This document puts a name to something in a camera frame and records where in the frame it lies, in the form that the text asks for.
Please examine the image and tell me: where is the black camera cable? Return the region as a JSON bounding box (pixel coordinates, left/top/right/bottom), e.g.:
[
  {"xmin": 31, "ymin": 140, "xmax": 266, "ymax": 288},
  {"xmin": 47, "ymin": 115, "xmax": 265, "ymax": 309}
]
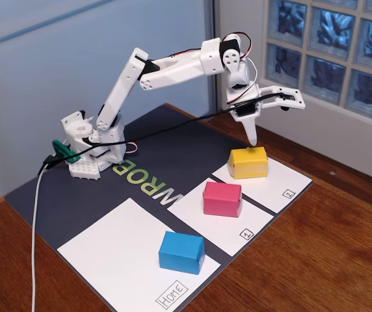
[{"xmin": 38, "ymin": 92, "xmax": 288, "ymax": 176}]

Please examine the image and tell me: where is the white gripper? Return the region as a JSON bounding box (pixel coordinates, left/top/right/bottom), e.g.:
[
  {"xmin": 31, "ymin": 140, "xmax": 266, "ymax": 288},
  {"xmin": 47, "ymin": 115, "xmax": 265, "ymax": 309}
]
[{"xmin": 226, "ymin": 83, "xmax": 263, "ymax": 146}]

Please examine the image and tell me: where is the white cable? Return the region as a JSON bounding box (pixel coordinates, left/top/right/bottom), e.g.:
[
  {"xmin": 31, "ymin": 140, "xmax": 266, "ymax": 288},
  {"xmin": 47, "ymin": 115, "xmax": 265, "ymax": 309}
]
[{"xmin": 31, "ymin": 164, "xmax": 49, "ymax": 312}]

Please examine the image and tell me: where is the white sheet marked two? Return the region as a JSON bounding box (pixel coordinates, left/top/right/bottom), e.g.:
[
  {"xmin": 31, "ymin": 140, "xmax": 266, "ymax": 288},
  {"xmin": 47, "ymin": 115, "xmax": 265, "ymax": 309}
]
[{"xmin": 211, "ymin": 158, "xmax": 313, "ymax": 215}]

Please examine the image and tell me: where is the white sheet marked home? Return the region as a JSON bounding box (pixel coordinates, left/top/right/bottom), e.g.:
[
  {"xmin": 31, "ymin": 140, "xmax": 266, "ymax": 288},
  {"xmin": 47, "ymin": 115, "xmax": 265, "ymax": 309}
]
[{"xmin": 57, "ymin": 197, "xmax": 222, "ymax": 309}]

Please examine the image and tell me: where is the white sheet marked one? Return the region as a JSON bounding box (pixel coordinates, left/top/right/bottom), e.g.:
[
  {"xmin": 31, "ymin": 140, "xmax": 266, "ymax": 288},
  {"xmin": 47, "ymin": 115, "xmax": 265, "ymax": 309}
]
[{"xmin": 166, "ymin": 177, "xmax": 275, "ymax": 257}]

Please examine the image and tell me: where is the yellow paper box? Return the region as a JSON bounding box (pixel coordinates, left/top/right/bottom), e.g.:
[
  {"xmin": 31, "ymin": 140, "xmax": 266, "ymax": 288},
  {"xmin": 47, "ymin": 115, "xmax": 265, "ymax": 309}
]
[{"xmin": 227, "ymin": 146, "xmax": 269, "ymax": 180}]

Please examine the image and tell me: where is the blue paper box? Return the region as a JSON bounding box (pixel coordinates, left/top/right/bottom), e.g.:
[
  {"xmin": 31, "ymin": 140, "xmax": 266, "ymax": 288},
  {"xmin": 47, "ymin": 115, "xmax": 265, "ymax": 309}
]
[{"xmin": 158, "ymin": 231, "xmax": 206, "ymax": 276}]

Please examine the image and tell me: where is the dark grey mat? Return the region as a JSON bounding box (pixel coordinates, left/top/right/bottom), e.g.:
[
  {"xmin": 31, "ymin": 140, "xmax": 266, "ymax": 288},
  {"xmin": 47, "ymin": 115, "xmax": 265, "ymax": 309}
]
[{"xmin": 4, "ymin": 103, "xmax": 313, "ymax": 312}]

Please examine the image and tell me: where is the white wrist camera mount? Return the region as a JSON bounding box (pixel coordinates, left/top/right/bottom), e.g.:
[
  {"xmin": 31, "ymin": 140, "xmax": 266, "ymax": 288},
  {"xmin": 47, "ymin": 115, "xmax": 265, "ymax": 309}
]
[{"xmin": 259, "ymin": 85, "xmax": 306, "ymax": 113}]

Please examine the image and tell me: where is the green clamp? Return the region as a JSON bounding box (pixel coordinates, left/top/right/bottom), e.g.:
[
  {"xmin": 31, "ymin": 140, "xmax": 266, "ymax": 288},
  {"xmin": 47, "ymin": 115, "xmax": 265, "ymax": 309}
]
[{"xmin": 51, "ymin": 139, "xmax": 81, "ymax": 164}]

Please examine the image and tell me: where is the glass block window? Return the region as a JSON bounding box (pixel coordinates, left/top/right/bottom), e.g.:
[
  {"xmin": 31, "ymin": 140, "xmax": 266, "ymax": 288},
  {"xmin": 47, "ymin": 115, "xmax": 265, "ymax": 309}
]
[{"xmin": 263, "ymin": 0, "xmax": 372, "ymax": 126}]

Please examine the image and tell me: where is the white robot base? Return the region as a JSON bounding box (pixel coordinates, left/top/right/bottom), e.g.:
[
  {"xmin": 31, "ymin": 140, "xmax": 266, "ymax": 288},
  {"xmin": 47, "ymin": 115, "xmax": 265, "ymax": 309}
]
[{"xmin": 60, "ymin": 110, "xmax": 102, "ymax": 181}]

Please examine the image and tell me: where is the pink paper box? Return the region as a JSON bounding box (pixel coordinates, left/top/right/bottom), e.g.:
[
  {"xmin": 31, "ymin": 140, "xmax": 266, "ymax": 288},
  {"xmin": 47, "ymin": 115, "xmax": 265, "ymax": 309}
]
[{"xmin": 202, "ymin": 181, "xmax": 243, "ymax": 218}]

